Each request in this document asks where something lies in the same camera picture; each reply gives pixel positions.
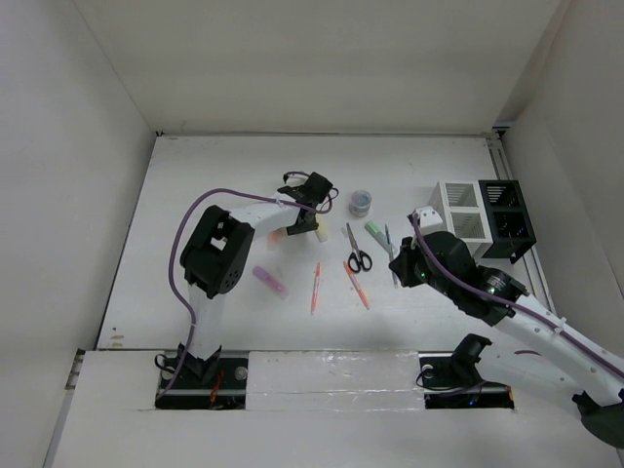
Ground purple highlighter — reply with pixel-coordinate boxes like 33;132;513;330
253;266;289;299

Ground black handled scissors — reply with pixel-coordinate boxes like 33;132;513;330
346;223;372;273

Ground green highlighter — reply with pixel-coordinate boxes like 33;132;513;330
365;221;388;251

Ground orange highlighter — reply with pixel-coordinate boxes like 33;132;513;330
267;230;281;252

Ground white slotted organizer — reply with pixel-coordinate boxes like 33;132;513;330
429;180;493;259

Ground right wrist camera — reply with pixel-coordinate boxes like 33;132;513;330
412;206;445;236

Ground black slotted organizer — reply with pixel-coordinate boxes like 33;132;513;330
479;179;536;264

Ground blue pen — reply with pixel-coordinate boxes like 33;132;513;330
384;223;399;289

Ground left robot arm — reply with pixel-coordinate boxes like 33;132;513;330
168;172;337;387

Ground jar of paper clips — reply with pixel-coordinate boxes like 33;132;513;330
348;190;372;217

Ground red pen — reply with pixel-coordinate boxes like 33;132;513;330
310;261;322;315
343;261;371;310

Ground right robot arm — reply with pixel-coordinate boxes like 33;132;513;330
389;231;623;449

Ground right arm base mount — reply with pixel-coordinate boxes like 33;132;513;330
414;333;515;410

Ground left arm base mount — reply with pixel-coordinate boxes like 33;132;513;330
154;344;250;410

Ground yellow highlighter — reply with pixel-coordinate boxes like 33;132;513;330
315;216;329;243

